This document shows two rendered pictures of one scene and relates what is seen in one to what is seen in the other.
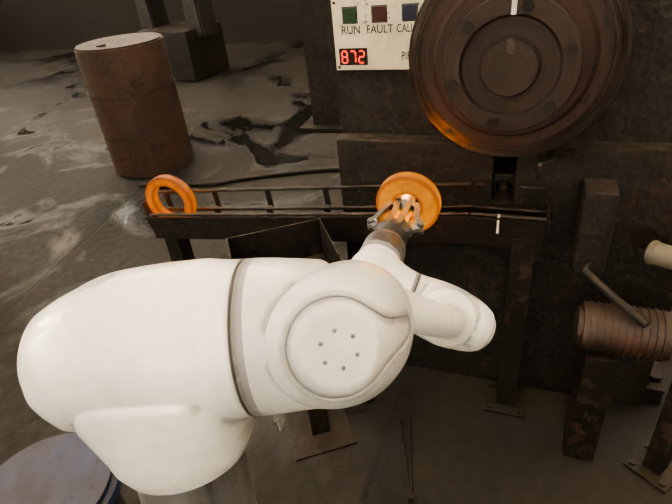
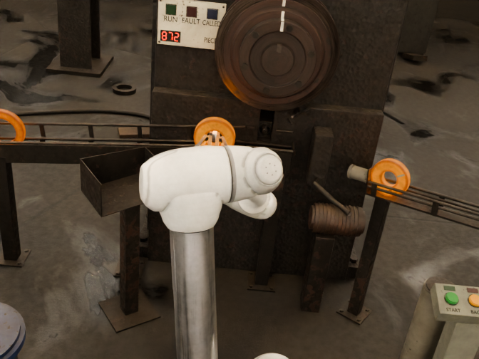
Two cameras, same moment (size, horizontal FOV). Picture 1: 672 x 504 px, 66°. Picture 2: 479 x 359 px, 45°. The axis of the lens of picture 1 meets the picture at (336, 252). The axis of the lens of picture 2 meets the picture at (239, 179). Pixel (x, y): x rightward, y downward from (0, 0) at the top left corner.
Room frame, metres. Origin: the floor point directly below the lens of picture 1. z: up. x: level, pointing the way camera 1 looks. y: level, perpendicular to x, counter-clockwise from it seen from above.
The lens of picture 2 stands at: (-0.74, 0.52, 1.77)
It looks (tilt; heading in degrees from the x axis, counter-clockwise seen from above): 29 degrees down; 336
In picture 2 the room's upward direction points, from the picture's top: 6 degrees clockwise
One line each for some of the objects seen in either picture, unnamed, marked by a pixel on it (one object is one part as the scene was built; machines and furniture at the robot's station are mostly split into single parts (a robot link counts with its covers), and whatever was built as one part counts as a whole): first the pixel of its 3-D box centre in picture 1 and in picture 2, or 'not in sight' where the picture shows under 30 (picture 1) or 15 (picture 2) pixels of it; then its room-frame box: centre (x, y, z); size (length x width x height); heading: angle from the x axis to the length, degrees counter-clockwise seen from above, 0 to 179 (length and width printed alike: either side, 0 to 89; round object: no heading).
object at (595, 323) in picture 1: (608, 386); (328, 258); (0.96, -0.70, 0.27); 0.22 x 0.13 x 0.53; 67
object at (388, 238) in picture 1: (383, 253); not in sight; (0.88, -0.09, 0.83); 0.09 x 0.06 x 0.09; 67
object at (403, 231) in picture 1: (391, 233); not in sight; (0.95, -0.12, 0.84); 0.09 x 0.08 x 0.07; 157
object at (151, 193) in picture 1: (170, 200); (2, 129); (1.64, 0.55, 0.65); 0.18 x 0.03 x 0.18; 70
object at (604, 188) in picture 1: (593, 226); (318, 156); (1.13, -0.67, 0.68); 0.11 x 0.08 x 0.24; 157
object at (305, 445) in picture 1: (298, 349); (124, 243); (1.14, 0.14, 0.36); 0.26 x 0.20 x 0.72; 102
